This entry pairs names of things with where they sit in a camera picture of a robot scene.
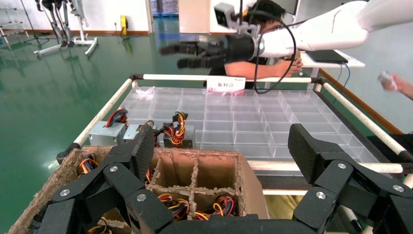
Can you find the brown cardboard divider box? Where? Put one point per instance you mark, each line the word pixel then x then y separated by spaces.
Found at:
pixel 251 193

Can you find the yellow post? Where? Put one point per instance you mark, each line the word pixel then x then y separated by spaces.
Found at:
pixel 124 24

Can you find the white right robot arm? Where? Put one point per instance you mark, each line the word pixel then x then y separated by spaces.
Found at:
pixel 322 32

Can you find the white desk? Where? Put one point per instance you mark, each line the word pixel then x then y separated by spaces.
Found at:
pixel 355 63

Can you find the bare forearm of seated person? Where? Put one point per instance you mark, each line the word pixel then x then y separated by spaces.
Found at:
pixel 248 69

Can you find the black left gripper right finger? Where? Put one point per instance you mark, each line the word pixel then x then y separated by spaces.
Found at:
pixel 338 177

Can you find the white floor stand frame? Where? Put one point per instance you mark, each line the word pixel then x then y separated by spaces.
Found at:
pixel 84 39

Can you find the white label sign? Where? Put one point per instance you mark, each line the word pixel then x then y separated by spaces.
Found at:
pixel 226 84

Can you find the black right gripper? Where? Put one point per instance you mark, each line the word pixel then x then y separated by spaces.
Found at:
pixel 242 48

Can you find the crumpled clear plastic bag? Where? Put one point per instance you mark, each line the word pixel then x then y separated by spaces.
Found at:
pixel 145 93

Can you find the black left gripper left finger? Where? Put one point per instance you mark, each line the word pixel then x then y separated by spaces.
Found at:
pixel 109 181

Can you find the black laptop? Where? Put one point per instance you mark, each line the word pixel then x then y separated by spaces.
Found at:
pixel 326 56

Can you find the clear plastic divider tray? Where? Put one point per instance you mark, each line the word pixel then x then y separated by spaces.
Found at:
pixel 251 122

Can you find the hand holding small object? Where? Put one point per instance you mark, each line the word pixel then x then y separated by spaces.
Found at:
pixel 399 84

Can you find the clasped hand of seated person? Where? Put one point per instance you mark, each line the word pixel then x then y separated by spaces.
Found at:
pixel 292 66

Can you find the person in black shirt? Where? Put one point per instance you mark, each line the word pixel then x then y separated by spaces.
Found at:
pixel 267 9

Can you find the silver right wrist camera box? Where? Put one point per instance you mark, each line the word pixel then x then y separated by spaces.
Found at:
pixel 224 14

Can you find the white pipe cart frame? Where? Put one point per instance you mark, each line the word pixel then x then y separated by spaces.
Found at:
pixel 174 77

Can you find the bare forearm of standing person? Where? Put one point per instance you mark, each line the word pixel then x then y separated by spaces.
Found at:
pixel 409 92

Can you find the thin white metal rack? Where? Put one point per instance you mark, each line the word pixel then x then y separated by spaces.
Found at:
pixel 9 23

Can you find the small grey white object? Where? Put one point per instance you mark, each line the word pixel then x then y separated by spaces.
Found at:
pixel 385 79

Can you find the yellow cloth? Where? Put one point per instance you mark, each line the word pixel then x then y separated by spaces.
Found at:
pixel 284 206

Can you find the beige door panel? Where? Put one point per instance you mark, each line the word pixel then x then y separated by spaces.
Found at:
pixel 193 16

